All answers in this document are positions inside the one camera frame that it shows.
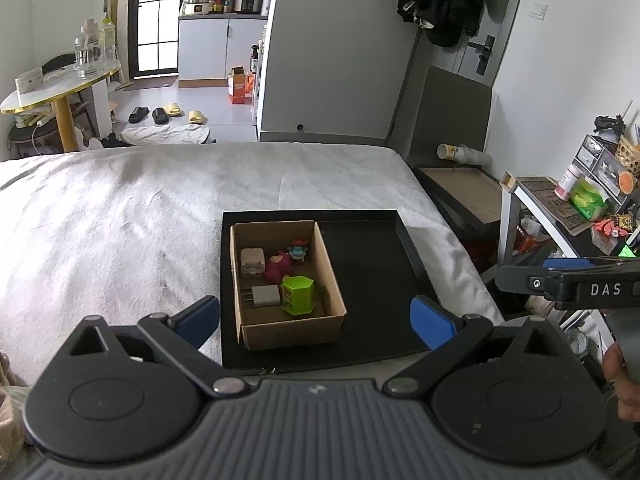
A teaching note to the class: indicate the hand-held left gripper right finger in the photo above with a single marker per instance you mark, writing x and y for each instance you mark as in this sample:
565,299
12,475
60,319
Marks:
432,325

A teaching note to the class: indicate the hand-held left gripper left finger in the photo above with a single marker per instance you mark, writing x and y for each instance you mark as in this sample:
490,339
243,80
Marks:
200,317

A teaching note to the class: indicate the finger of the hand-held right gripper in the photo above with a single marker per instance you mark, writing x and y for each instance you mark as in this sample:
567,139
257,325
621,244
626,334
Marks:
522,281
567,262

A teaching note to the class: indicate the white charger plug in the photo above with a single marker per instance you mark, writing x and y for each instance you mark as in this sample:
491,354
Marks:
264,296

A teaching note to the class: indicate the beige cube toy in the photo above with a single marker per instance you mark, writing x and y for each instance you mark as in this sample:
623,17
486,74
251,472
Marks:
252,261

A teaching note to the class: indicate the black tray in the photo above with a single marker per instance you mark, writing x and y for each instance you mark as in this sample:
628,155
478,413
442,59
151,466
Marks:
370,270

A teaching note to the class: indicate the pink plush figurine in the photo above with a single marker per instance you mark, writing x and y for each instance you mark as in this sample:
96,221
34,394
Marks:
277,267

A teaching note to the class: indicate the green hexagonal organizer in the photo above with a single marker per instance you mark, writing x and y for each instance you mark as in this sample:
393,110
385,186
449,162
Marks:
298,295

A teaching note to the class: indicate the brown cardboard box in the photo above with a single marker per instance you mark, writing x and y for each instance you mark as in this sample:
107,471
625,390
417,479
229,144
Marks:
310,330

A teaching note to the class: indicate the small blue figurine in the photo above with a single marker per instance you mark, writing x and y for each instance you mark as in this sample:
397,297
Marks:
298,250

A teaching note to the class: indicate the person's right hand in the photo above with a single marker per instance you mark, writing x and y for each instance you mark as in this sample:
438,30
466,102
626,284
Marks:
617,375

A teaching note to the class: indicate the orange snack packet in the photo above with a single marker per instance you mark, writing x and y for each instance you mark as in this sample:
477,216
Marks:
607,227

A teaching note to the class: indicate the white side table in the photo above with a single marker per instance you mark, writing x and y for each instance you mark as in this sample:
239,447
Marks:
505,230

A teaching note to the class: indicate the green tissue pack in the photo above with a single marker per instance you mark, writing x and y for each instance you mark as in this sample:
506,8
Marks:
589,200

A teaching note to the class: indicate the white pink bottle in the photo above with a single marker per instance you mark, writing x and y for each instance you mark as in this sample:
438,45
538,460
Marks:
567,182

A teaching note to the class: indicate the black framed brown board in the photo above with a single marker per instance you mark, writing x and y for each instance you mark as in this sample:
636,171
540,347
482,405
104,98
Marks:
465,200

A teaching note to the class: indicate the grey drawer organizer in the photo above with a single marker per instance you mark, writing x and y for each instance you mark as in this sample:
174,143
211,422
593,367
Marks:
600,160

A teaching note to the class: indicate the wicker basket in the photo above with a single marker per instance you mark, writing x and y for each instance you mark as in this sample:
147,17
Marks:
629,152

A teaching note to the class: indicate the stack of paper cups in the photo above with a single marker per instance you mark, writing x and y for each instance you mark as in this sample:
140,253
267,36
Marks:
462,154

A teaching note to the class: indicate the grey board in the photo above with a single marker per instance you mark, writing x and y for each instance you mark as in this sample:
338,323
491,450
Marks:
450,115

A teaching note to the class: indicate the white floor cloth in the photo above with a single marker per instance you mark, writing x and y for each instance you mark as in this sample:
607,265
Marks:
165,135

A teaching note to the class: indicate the black slipper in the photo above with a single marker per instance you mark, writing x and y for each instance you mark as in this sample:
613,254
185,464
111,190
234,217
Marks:
138,114
161,115

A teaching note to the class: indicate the patterned beige cloth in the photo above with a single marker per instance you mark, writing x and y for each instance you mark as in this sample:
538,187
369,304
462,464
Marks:
10,410

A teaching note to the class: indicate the black door lock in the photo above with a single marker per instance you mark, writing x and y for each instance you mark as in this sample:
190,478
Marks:
485,52

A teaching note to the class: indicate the orange carton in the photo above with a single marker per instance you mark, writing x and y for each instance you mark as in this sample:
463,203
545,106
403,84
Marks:
239,85

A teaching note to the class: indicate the dark spray bottle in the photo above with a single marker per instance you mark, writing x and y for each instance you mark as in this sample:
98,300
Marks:
255,60

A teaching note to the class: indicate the white kitchen cabinet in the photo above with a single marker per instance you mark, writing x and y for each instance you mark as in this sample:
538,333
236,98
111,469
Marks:
220,50

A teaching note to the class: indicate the round marble table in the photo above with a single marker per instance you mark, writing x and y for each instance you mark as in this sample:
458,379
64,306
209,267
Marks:
55,85

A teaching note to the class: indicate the glass bottles on table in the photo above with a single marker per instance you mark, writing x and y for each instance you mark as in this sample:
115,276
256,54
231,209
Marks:
85,57

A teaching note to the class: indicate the black jacket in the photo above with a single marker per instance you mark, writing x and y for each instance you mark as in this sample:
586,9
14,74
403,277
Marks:
440,0

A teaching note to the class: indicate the dark chair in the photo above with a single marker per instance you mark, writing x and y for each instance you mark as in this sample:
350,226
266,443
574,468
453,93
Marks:
57,62

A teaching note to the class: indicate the small white box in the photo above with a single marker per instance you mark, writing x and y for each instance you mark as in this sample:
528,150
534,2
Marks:
27,80

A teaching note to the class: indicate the clear water bottle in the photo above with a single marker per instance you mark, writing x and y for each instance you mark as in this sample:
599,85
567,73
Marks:
107,35

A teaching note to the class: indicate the black framed glass door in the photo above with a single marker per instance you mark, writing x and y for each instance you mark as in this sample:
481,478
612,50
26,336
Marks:
133,20

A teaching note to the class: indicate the white kitchen appliance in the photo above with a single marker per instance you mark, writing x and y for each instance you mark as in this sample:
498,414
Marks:
195,7

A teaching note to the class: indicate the black rice cooker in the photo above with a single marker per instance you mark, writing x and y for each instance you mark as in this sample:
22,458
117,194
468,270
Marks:
248,2

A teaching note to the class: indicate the white light switch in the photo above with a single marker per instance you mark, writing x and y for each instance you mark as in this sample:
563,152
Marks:
537,10

